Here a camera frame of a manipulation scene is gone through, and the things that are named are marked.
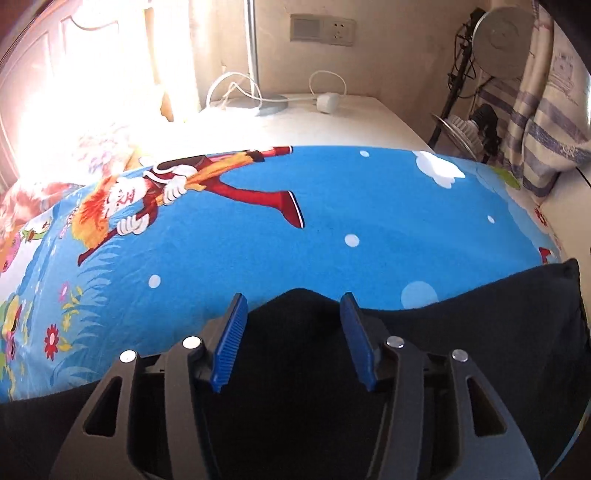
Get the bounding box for black sweatpants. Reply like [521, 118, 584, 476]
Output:
[1, 260, 590, 479]

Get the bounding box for cartoon print bed sheet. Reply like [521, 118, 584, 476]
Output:
[1, 146, 561, 401]

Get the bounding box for white charger with cable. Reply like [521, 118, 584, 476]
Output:
[308, 69, 348, 115]

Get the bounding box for white wall switch socket panel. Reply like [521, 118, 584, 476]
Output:
[290, 14, 356, 47]

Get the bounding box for round studio lamp head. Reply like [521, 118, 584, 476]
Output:
[432, 104, 501, 164]

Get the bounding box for striped hanging cloth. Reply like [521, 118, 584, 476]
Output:
[480, 1, 590, 202]

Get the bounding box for pink floral blanket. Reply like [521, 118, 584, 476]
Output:
[1, 137, 139, 272]

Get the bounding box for black light stand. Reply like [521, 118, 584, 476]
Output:
[440, 7, 486, 119]

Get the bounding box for round grey reflector disc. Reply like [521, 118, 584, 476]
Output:
[472, 6, 534, 79]

